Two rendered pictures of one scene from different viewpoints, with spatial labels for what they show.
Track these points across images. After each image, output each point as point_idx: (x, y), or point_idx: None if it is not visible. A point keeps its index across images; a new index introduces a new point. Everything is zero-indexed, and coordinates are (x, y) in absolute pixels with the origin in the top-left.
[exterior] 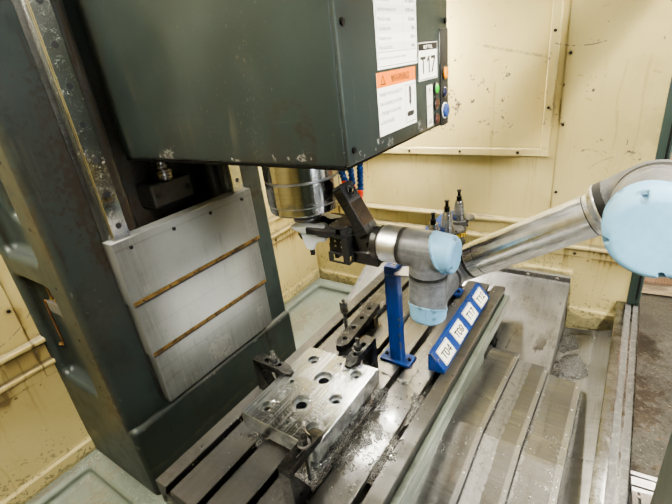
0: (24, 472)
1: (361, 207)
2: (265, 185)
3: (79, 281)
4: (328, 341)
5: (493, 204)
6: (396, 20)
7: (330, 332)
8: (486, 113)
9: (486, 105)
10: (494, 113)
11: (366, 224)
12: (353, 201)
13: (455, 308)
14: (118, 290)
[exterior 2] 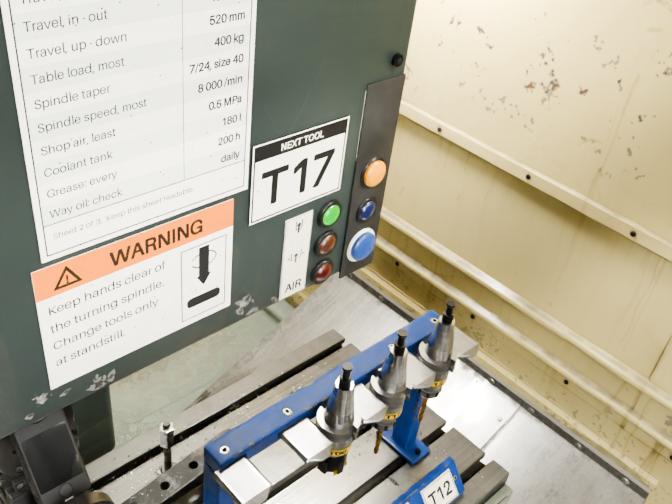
0: None
1: (55, 448)
2: None
3: None
4: (123, 482)
5: (560, 300)
6: (147, 127)
7: (142, 457)
8: (601, 128)
9: (606, 113)
10: (616, 136)
11: (53, 489)
12: (33, 436)
13: (389, 492)
14: None
